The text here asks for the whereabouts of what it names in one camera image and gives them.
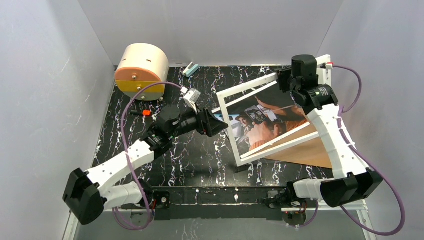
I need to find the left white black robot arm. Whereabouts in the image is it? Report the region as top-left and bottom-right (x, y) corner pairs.
(62, 106), (229, 225)

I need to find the round cream drawer box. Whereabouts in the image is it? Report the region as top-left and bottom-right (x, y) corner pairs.
(114, 43), (169, 98)

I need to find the purple cable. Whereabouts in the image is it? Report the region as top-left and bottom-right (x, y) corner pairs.
(111, 81), (185, 231)
(299, 64), (406, 237)

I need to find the brown cardboard backing board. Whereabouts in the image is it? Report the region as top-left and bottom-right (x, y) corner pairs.
(259, 125), (332, 169)

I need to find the white wooden picture frame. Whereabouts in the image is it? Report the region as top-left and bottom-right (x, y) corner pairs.
(212, 73), (319, 167)

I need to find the printed photo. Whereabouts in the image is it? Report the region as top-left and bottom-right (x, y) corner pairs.
(226, 84), (308, 158)

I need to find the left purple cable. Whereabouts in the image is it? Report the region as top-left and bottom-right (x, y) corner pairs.
(111, 81), (185, 231)

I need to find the black orange marker pen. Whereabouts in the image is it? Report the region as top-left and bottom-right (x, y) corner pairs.
(130, 110), (152, 117)

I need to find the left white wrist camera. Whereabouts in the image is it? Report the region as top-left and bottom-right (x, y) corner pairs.
(180, 86), (201, 113)

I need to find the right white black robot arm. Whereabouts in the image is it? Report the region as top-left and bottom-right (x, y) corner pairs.
(263, 54), (383, 209)

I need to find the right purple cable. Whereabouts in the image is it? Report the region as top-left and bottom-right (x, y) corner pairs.
(299, 64), (406, 237)

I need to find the small light blue clip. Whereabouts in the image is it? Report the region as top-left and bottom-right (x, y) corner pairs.
(182, 62), (200, 78)

